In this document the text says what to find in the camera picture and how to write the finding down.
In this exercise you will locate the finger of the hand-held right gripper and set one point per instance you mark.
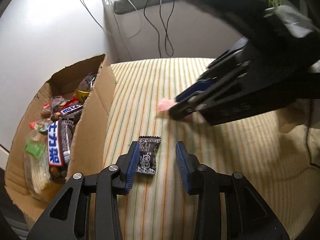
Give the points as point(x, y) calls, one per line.
point(197, 87)
point(185, 110)

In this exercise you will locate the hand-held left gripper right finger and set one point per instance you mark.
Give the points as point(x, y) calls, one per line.
point(182, 165)

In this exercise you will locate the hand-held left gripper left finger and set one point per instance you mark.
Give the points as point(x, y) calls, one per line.
point(132, 165)

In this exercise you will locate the small black snack packet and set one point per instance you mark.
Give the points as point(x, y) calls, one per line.
point(147, 155)

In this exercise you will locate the pink snack packet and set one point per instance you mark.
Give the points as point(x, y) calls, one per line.
point(163, 104)

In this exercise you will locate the cardboard box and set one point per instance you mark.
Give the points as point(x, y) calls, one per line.
point(95, 120)

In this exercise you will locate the brown chocolate bar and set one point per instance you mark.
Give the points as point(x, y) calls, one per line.
point(72, 108)
point(56, 147)

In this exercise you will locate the yellow snack packet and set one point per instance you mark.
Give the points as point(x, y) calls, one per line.
point(82, 94)

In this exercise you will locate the dark red-ended candy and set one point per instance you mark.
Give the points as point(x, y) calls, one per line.
point(57, 103)
point(87, 81)

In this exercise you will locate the clear cracker bag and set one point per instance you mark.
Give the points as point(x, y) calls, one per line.
point(37, 177)

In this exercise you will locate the green wrapped candy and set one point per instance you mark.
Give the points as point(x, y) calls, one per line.
point(35, 150)

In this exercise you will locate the colourful wrapped candy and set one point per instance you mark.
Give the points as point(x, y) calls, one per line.
point(41, 125)

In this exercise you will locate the grey window sill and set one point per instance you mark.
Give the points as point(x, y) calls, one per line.
point(140, 5)

